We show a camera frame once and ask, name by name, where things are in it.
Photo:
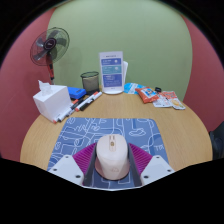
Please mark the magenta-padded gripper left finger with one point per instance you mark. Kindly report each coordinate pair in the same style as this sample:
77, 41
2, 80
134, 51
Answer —
68, 168

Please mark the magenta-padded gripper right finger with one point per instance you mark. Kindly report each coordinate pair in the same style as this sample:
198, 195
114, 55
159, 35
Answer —
156, 168

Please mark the pale pink computer mouse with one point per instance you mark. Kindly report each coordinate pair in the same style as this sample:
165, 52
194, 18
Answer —
112, 156

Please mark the blue patterned mouse pad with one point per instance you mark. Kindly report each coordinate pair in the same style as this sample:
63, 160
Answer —
86, 131

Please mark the white marker red cap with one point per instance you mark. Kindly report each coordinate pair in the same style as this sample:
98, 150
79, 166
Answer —
65, 114
89, 100

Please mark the black marker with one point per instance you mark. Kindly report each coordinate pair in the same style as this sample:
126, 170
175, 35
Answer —
86, 106

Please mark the white red snack packet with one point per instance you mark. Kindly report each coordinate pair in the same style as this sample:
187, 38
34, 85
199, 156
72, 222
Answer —
175, 100
161, 102

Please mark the white tissue box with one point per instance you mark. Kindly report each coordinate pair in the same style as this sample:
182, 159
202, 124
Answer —
53, 101

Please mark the orange snack packet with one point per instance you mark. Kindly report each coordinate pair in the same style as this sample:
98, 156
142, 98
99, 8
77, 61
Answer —
147, 94

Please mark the blue whiteboard eraser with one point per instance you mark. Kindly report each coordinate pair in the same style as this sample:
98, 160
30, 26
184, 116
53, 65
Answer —
76, 92

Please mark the small black clip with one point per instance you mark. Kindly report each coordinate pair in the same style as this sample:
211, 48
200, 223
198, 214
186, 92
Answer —
158, 89

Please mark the light blue packet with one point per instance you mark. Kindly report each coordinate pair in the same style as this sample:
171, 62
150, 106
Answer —
130, 88

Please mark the dark mesh pen cup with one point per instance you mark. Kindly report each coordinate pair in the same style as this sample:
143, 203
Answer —
90, 81

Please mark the acrylic sign stand blue card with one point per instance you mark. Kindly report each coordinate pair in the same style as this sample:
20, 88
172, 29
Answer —
111, 71

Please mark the black standing fan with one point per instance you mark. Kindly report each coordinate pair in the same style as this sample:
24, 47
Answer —
50, 45

